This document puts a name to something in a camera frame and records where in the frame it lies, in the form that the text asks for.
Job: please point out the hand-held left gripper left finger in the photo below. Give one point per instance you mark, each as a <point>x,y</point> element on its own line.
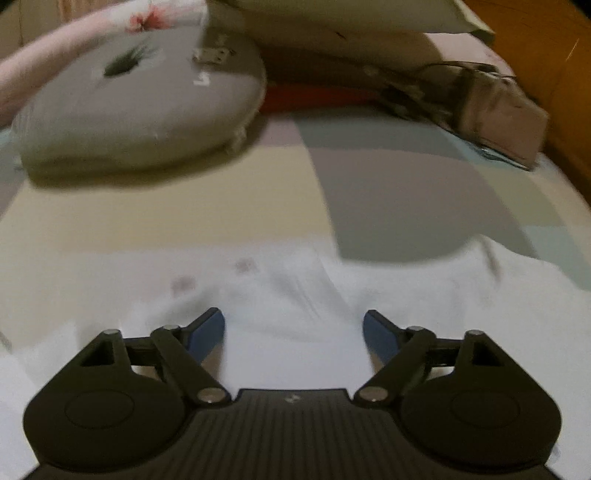
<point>207,330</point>

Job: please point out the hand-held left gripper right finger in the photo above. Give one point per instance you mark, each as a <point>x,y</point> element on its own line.
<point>381,332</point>

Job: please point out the white bear print sweatshirt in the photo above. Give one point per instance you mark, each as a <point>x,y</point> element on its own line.
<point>295,300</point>

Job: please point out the grey round cushion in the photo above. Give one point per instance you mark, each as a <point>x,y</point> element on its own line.
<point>138,115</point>

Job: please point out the pink handbag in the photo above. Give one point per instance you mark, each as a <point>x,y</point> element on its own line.
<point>498,120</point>

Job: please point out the orange-red cloth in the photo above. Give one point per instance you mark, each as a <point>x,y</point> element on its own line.
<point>314,97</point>

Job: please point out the pale cream pillow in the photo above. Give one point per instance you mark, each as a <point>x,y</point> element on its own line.
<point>346,14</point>

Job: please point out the pink floral quilt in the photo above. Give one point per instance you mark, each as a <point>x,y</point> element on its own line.
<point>27,64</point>

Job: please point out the wooden headboard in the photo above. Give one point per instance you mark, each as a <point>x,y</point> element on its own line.
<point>554,46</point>

